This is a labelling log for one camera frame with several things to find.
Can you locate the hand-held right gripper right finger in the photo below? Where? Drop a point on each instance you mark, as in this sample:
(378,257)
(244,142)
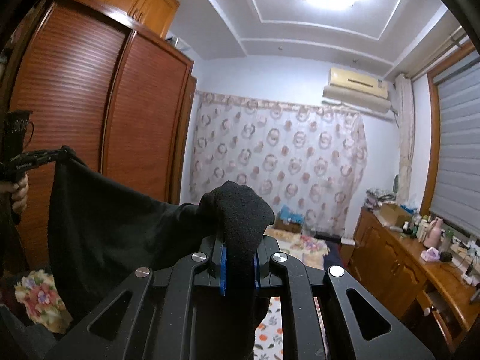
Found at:
(257,270)

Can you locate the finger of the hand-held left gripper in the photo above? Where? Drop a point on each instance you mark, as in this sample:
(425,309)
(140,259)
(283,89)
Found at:
(52,155)

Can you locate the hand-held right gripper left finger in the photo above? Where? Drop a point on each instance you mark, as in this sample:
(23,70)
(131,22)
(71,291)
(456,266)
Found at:
(224,270)

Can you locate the black printed t-shirt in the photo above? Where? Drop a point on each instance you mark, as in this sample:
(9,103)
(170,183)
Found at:
(112,232)

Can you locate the person's left hand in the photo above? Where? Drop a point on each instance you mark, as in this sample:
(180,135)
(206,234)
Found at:
(20,195)

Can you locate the cardboard box with label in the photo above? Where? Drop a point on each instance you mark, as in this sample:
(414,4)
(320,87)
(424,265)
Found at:
(288,227)

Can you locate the orange fruit print sheet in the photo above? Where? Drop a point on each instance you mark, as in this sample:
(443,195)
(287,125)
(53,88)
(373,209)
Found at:
(270,330)

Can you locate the blue plastic bag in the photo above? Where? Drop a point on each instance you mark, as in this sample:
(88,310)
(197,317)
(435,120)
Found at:
(292,213)

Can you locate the brown louvered wooden wardrobe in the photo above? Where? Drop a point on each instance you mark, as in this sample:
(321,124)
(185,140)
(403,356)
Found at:
(75,82)

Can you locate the navy bed sheet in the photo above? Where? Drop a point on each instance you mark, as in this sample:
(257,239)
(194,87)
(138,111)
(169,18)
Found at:
(333,257)

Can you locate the sheer curtain with circle print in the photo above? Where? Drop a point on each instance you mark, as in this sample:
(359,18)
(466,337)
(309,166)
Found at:
(281,157)

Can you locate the wooden sideboard cabinet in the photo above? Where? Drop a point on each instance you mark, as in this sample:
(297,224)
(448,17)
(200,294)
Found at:
(382,255)

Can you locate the floral blanket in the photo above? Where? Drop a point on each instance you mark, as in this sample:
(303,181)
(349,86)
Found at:
(41,296)

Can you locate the stack of folded fabrics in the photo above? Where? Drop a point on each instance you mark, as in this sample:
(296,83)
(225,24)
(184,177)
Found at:
(378,198)

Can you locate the open cardboard box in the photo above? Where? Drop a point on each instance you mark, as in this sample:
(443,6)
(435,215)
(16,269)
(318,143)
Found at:
(392,214)

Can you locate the cluster of cosmetic bottles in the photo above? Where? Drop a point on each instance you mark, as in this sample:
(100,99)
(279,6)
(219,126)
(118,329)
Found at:
(416,228)

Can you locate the clear storage box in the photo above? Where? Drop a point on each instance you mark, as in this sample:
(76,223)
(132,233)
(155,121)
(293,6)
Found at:
(179,43)

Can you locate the pink thermos jug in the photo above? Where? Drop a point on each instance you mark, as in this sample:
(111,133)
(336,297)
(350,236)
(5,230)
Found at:
(436,232)

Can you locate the small black round device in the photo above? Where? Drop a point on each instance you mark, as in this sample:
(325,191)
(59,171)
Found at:
(446,257)

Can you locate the grey green drink bottle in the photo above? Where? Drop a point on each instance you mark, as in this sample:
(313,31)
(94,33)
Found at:
(446,240)

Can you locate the beige tied side curtain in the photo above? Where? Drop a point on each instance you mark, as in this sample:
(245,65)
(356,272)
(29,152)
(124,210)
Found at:
(405,138)

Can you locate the grey window roller blind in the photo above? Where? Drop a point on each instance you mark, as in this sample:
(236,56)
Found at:
(457,150)

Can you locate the curtain rod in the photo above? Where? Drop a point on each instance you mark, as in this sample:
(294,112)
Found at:
(438,50)

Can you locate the beige wall air conditioner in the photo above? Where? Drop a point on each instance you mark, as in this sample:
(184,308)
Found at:
(356,90)

